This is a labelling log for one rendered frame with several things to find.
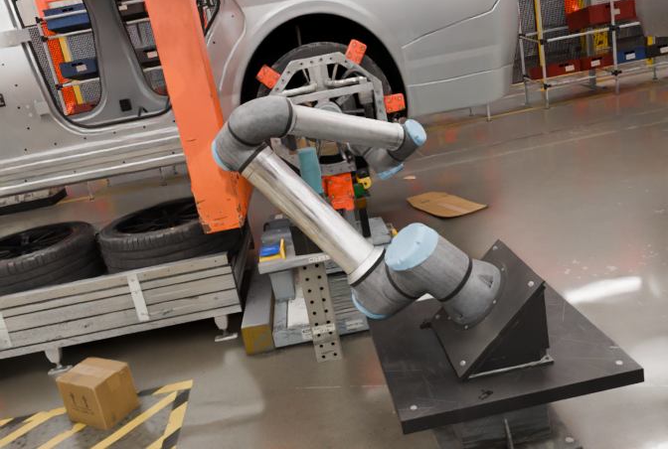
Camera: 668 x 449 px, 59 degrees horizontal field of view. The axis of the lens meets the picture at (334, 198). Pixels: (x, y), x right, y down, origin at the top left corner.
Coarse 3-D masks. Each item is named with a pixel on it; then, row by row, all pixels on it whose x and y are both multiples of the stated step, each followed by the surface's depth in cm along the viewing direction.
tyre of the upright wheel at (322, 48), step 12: (300, 48) 267; (312, 48) 267; (324, 48) 267; (336, 48) 268; (288, 60) 268; (276, 72) 269; (288, 72) 269; (372, 72) 271; (264, 84) 270; (384, 84) 273
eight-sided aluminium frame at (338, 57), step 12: (300, 60) 260; (312, 60) 260; (324, 60) 261; (336, 60) 261; (348, 60) 261; (276, 84) 262; (384, 108) 268; (384, 120) 270; (276, 144) 268; (288, 156) 270; (324, 168) 273; (336, 168) 273; (348, 168) 274
